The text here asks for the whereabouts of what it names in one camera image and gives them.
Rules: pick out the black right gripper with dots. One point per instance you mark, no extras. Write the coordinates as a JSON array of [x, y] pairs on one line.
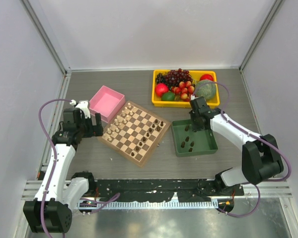
[[194, 127]]

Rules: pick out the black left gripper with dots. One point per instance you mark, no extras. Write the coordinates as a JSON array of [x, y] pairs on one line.
[[94, 130]]

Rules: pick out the green piece tray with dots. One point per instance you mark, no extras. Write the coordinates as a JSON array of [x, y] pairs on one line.
[[203, 142]]

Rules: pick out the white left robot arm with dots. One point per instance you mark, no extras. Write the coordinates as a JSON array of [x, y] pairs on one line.
[[51, 210]]

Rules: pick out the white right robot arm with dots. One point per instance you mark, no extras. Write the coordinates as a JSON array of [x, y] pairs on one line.
[[260, 157]]

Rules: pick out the green cantaloupe melon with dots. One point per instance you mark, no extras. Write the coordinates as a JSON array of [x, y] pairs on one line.
[[205, 88]]

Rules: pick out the pink open box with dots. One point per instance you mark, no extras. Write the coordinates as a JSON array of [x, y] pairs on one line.
[[107, 102]]

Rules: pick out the red cherry pile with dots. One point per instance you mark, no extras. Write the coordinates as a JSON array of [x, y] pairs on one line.
[[183, 90]]

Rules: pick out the wooden chessboard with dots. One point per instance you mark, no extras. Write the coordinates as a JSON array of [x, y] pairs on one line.
[[131, 125]]

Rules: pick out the red apple right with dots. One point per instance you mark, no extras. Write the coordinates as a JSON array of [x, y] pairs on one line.
[[207, 77]]

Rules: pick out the red apple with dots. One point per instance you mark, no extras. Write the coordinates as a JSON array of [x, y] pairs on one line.
[[207, 77], [161, 89]]

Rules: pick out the green lime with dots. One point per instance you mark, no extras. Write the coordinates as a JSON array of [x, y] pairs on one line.
[[168, 96]]

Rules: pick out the yellow fruit tray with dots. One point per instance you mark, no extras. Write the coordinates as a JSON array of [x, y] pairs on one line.
[[196, 74]]

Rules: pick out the dark grape bunch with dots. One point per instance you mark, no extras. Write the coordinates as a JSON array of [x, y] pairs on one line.
[[174, 77]]

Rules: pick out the red apple left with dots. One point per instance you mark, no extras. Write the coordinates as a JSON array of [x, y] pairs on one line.
[[161, 89]]

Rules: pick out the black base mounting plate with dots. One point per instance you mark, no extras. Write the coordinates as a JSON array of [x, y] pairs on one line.
[[160, 190]]

